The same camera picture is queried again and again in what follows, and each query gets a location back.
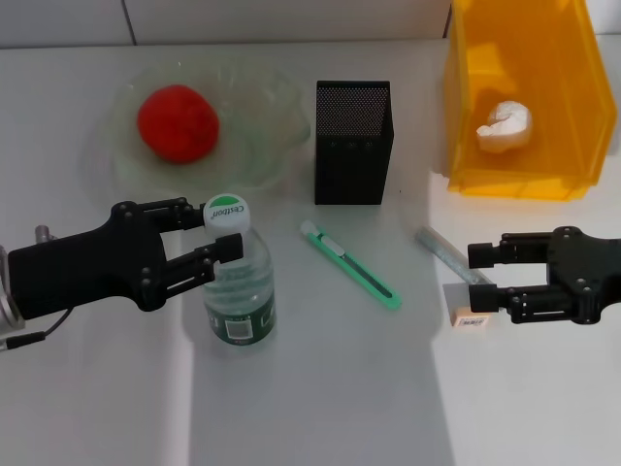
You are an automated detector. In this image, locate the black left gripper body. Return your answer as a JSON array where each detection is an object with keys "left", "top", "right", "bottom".
[{"left": 8, "top": 200, "right": 170, "bottom": 322}]

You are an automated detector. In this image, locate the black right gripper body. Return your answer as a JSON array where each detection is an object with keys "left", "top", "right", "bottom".
[{"left": 543, "top": 225, "right": 621, "bottom": 326}]

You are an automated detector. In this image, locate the clear green-label water bottle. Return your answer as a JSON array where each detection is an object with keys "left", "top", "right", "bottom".
[{"left": 200, "top": 192, "right": 278, "bottom": 348}]

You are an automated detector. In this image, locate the grey metal bar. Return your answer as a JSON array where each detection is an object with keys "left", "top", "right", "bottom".
[{"left": 414, "top": 226, "right": 497, "bottom": 288}]

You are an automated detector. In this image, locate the red ball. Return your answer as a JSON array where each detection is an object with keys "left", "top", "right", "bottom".
[{"left": 136, "top": 83, "right": 221, "bottom": 167}]

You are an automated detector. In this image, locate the white paper ball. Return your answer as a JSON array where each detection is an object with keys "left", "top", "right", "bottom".
[{"left": 474, "top": 98, "right": 536, "bottom": 154}]

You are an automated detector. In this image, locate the green utility knife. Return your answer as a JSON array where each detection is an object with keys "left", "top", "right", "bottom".
[{"left": 299, "top": 218, "right": 404, "bottom": 313}]

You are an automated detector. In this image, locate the small beige eraser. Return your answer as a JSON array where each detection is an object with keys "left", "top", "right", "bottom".
[{"left": 450, "top": 305, "right": 491, "bottom": 331}]

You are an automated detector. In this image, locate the clear glass fruit plate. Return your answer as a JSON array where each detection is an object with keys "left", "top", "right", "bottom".
[{"left": 103, "top": 58, "right": 312, "bottom": 196}]

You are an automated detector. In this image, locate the black mesh pen holder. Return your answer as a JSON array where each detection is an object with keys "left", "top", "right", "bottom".
[{"left": 313, "top": 79, "right": 396, "bottom": 207}]

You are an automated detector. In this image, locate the yellow plastic bin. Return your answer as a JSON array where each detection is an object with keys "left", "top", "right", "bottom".
[{"left": 442, "top": 0, "right": 620, "bottom": 202}]

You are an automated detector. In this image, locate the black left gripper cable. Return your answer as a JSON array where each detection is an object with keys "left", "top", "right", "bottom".
[{"left": 0, "top": 223, "right": 75, "bottom": 352}]

